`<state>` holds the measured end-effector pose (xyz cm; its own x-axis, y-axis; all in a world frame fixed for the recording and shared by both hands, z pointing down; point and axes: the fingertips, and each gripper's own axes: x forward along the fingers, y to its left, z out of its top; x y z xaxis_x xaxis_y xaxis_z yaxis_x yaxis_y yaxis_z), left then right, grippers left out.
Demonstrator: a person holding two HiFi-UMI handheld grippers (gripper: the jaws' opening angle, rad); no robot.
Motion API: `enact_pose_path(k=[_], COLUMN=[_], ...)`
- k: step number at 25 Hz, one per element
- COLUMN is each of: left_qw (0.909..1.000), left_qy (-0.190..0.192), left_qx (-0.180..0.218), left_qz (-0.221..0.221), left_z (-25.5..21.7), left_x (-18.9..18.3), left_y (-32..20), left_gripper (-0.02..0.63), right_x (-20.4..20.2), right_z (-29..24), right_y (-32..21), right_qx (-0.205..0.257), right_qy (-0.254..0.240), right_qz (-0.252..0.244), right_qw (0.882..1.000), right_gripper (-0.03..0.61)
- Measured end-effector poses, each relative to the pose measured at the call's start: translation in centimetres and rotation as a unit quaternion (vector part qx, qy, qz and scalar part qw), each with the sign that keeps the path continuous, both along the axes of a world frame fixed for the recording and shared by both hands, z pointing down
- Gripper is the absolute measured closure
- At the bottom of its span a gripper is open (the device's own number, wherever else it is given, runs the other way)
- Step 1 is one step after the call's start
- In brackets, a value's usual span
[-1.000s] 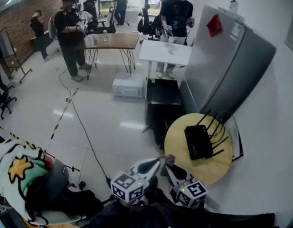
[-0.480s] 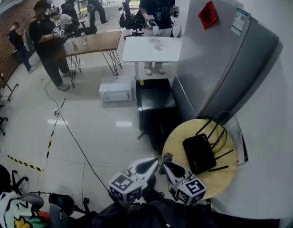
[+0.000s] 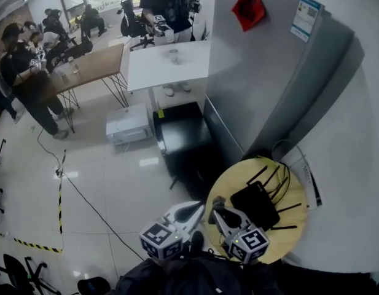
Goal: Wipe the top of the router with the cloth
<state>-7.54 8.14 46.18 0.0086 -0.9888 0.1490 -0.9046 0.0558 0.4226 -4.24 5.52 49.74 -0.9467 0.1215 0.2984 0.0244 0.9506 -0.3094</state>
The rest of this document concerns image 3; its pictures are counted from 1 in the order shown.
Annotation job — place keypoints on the person's black shoe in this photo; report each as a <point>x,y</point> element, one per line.
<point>196,241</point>

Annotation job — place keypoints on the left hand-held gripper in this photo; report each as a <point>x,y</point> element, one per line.
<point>160,240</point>

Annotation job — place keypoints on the clear drinking glass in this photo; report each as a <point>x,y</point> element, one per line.
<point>174,56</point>
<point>71,62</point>

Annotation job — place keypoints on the black office chair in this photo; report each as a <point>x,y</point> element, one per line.
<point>20,276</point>

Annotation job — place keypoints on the white and blue label sticker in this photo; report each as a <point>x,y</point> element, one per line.
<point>306,17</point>

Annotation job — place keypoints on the white power strip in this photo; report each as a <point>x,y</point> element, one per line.
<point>310,184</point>

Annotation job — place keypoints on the black router with antennas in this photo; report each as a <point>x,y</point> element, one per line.
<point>255,204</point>

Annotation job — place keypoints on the person's dark clothing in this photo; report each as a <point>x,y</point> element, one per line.
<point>195,275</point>

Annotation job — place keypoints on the red paper square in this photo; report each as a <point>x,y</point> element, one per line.
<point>249,7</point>

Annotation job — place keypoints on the white microwave oven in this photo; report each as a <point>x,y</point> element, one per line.
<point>129,124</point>

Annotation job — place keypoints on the black round stool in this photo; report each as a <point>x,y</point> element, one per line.
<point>94,286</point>

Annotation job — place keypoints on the grey refrigerator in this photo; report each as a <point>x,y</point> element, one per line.
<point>263,72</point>

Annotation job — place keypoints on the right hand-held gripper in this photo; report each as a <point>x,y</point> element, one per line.
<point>247,243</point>

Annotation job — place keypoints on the brown wooden table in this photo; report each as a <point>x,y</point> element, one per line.
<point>94,64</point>

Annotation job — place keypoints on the white cup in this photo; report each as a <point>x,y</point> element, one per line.
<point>169,37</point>

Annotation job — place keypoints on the round wooden side table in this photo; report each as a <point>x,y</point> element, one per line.
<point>292,244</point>

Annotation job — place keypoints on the grey cloth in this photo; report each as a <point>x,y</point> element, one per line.
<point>219,202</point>

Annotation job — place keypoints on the black low cabinet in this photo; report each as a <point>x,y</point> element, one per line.
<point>186,140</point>

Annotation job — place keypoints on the white square table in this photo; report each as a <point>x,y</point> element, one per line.
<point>152,69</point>

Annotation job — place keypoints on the yellow black hazard tape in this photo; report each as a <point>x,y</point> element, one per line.
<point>60,201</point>

